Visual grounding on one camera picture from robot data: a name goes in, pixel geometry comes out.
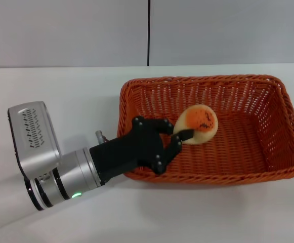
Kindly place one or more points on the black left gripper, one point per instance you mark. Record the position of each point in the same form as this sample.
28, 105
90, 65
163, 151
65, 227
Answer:
126, 152

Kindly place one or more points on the yellow orange mango fruit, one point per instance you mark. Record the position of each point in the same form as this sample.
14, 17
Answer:
200, 119

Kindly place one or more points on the orange woven basket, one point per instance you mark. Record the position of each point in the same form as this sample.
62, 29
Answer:
237, 152

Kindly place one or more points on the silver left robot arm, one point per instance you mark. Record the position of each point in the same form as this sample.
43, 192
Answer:
70, 174

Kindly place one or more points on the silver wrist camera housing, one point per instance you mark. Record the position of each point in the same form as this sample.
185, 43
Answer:
35, 131

